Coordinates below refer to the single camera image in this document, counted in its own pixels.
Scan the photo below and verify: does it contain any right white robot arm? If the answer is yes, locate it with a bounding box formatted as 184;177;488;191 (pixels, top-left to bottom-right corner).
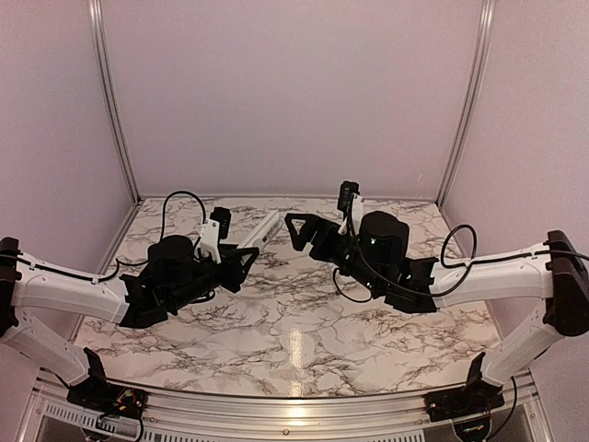
285;211;588;413

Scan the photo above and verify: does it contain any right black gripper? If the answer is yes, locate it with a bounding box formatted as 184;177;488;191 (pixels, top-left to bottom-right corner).
285;213;386;295

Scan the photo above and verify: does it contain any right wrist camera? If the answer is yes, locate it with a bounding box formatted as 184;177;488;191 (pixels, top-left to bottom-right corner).
337;180;364;236

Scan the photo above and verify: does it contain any front aluminium rail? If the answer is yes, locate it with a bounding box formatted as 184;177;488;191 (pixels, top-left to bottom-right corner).
27;372;549;442

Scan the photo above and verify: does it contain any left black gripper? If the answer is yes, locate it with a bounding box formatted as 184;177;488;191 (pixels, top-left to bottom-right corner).
167;243;260;311

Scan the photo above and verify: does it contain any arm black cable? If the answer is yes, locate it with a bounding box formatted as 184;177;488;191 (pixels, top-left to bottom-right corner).
114;189;209;277
333;223;479;303

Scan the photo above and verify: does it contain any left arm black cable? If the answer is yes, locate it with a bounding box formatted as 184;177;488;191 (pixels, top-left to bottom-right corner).
114;189;209;277

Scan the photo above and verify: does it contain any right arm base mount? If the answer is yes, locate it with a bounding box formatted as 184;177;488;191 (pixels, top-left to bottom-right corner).
424;381;505;422

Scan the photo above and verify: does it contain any left aluminium frame post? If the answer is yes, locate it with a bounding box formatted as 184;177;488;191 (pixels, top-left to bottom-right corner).
87;0;142;205

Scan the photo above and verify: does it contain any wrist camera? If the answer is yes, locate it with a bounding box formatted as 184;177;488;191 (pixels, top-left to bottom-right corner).
194;207;231;263
337;180;364;236

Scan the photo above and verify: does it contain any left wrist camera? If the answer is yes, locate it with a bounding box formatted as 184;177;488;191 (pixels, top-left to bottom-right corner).
194;207;231;263

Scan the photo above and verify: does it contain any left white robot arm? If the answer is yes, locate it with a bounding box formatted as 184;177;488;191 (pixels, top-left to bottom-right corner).
1;235;261;410

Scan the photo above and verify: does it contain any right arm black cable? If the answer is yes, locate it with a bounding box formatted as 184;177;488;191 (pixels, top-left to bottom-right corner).
333;223;479;303

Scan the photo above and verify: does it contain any white remote control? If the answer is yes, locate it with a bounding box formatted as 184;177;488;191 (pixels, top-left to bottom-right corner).
237;210;282;250

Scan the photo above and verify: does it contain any aluminium frame post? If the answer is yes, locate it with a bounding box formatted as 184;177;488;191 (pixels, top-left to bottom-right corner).
87;0;142;205
435;0;497;212

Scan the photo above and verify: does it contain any right aluminium frame post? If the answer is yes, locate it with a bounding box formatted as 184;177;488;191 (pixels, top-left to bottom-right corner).
435;0;497;212

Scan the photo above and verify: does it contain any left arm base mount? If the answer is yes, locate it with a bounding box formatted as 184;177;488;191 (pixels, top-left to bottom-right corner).
67;383;147;420

